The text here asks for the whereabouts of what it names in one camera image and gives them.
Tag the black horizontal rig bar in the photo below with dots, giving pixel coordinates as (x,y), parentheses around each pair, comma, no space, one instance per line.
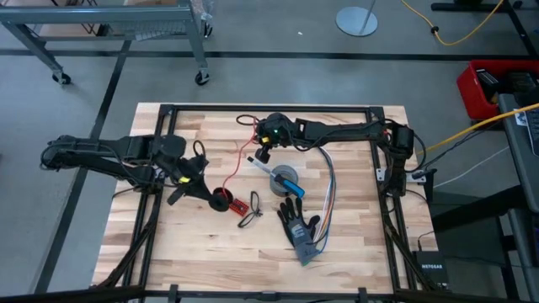
(269,296)

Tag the small red circuit board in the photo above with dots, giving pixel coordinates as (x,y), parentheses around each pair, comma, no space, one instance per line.
(240,207)

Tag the black Netgear network switch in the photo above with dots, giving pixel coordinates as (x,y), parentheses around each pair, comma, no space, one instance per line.
(431,269)

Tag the clear safety glasses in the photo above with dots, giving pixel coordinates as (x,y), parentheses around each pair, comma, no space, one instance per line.
(257,212)

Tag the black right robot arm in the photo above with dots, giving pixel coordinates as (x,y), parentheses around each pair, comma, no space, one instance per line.
(345,130)

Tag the grey desk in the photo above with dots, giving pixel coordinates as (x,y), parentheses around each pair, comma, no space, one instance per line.
(522,168)

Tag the silver mounting bracket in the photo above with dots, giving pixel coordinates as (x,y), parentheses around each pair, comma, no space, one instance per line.
(381,174)

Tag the black grey work glove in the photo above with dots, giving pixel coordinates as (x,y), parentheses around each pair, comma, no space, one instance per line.
(300,235)

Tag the grey duct tape roll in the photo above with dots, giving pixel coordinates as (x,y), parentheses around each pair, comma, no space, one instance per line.
(291,170)

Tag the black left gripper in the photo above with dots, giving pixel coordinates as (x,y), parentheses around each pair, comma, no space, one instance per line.
(189,174)

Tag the grey metal wheeled cart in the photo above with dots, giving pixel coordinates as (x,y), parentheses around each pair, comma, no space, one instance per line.
(97,14)

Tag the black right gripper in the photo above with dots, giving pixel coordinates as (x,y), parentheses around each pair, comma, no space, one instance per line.
(278,130)

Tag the black electronic device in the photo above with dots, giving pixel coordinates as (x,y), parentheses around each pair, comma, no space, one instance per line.
(488,82)

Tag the round grey stand base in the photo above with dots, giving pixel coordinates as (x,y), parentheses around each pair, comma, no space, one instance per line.
(353,23)

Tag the red plastic bin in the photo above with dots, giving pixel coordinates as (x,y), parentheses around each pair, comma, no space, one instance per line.
(469,90)

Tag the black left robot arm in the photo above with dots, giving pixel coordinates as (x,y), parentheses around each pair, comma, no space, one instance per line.
(105,147)

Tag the black aluminium table frame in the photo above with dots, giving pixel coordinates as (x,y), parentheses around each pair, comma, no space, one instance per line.
(269,108)

